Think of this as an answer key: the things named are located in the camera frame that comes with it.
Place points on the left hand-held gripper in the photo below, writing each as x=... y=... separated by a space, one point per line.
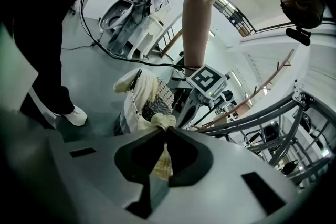
x=207 y=78

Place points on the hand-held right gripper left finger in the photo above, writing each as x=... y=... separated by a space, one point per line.
x=99 y=165

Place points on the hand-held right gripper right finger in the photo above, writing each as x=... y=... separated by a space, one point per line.
x=231 y=178

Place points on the cream shorts clothes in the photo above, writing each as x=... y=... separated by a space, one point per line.
x=164 y=120

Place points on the grey metal drying rack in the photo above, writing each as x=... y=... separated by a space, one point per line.
x=262 y=114

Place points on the person's left forearm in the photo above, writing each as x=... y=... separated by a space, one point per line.
x=195 y=29

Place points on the wooden ladder rack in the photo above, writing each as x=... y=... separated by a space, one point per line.
x=170 y=43

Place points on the white woven laundry basket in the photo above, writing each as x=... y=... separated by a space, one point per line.
x=165 y=94

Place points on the person's white right shoe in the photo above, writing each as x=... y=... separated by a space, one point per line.
x=73 y=115

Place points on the wooden coat stand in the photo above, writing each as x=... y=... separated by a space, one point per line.
x=248 y=97

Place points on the person's black trousers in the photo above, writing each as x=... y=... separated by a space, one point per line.
x=47 y=73

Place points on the black mezzanine railing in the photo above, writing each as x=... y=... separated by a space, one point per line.
x=253 y=30

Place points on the open grey shell backpack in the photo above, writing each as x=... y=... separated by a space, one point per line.
x=118 y=13

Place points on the black head camera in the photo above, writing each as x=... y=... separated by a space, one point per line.
x=298 y=35

